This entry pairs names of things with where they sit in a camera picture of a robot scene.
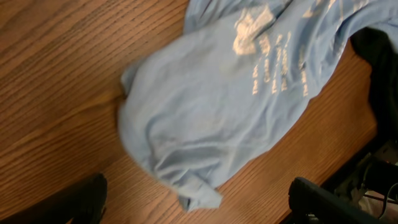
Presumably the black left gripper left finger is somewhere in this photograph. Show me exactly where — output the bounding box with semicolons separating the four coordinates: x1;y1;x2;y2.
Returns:
1;173;108;224

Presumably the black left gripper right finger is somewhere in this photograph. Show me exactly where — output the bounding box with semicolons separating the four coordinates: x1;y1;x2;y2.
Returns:
289;177;381;224

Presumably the light blue printed t-shirt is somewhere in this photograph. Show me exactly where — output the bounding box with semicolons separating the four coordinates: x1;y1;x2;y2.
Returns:
118;0;397;212

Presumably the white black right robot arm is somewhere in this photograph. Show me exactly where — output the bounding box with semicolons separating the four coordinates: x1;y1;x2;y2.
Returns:
289;28;397;223

